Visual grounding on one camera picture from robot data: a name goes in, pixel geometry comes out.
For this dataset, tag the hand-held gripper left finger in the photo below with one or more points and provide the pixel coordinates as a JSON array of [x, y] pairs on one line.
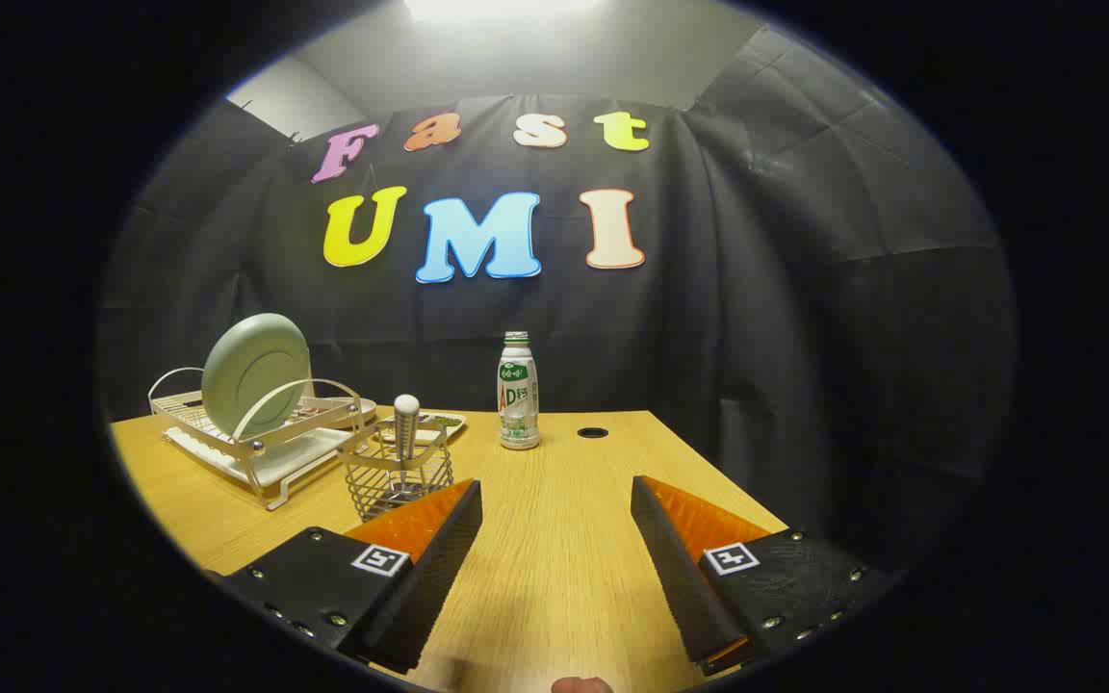
[[439, 568]]

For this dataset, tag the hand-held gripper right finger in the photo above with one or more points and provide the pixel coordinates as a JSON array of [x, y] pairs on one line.
[[675, 568]]

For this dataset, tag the pale green plate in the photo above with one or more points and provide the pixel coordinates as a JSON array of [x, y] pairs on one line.
[[251, 371]]

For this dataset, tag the white divided snack tray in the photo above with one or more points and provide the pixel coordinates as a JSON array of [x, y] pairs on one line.
[[453, 421]]

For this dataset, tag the white drip tray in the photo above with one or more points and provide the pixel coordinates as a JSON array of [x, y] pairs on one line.
[[304, 452]]

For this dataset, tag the white drink bottle green cap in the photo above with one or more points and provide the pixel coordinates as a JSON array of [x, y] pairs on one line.
[[518, 395]]

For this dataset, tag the black backdrop cloth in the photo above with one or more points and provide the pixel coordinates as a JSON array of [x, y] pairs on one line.
[[757, 337]]

